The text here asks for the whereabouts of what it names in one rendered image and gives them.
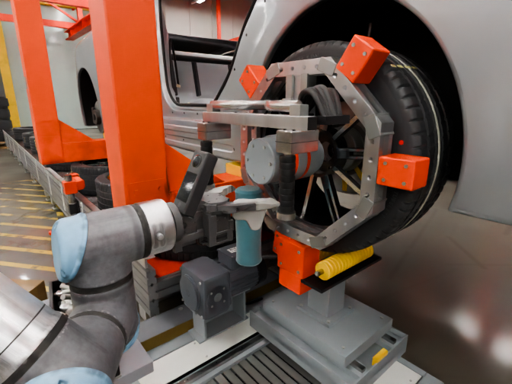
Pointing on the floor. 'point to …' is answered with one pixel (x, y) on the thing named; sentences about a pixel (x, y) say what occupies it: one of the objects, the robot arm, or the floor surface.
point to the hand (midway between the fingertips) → (256, 192)
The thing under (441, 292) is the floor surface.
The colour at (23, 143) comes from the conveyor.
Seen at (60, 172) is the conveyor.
